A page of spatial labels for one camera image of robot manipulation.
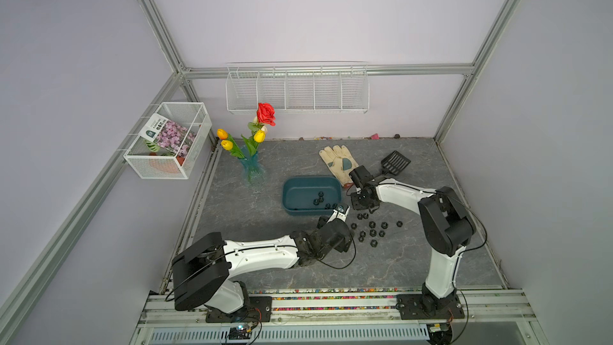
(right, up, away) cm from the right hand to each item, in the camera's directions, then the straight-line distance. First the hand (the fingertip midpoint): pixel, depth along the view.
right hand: (359, 201), depth 98 cm
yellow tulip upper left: (-50, +26, -17) cm, 59 cm away
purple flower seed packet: (-64, +25, -24) cm, 73 cm away
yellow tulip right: (-38, +25, -16) cm, 48 cm away
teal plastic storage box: (-20, +2, +2) cm, 20 cm away
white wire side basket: (-70, +17, -24) cm, 76 cm away
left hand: (-9, -6, -18) cm, 21 cm away
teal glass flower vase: (-46, +11, +7) cm, 48 cm away
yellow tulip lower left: (-48, +22, -19) cm, 56 cm away
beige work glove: (-6, +16, +13) cm, 22 cm away
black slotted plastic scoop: (+19, +16, +14) cm, 28 cm away
